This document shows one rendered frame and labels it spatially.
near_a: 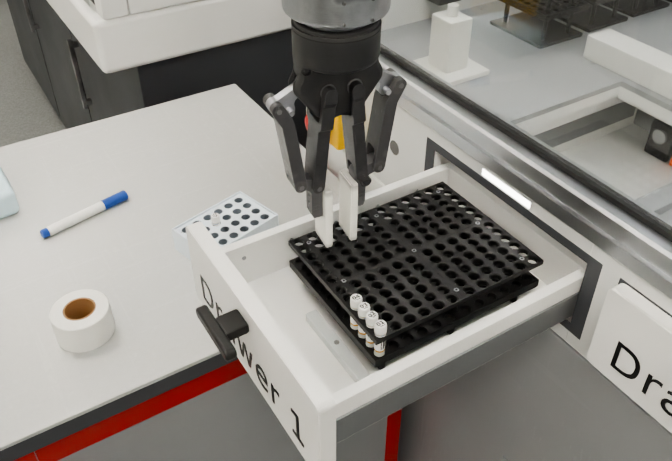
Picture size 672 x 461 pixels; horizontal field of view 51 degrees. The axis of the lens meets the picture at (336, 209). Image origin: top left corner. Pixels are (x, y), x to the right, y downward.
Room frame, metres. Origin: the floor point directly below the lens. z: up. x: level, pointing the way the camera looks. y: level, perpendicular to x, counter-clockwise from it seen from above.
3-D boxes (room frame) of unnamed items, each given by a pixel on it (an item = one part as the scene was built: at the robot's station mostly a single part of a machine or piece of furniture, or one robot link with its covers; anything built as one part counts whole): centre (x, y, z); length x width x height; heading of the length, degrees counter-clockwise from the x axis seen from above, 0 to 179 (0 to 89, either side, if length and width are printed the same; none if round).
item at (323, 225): (0.55, 0.01, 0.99); 0.03 x 0.01 x 0.07; 24
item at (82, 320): (0.60, 0.31, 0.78); 0.07 x 0.07 x 0.04
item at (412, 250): (0.59, -0.09, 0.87); 0.22 x 0.18 x 0.06; 122
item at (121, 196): (0.83, 0.37, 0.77); 0.14 x 0.02 x 0.02; 135
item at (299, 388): (0.49, 0.08, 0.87); 0.29 x 0.02 x 0.11; 32
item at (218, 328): (0.47, 0.11, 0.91); 0.07 x 0.04 x 0.01; 32
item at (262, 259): (0.60, -0.09, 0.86); 0.40 x 0.26 x 0.06; 122
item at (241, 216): (0.77, 0.16, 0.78); 0.12 x 0.08 x 0.04; 137
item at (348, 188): (0.57, -0.01, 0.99); 0.03 x 0.01 x 0.07; 24
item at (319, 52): (0.56, 0.00, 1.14); 0.08 x 0.07 x 0.09; 114
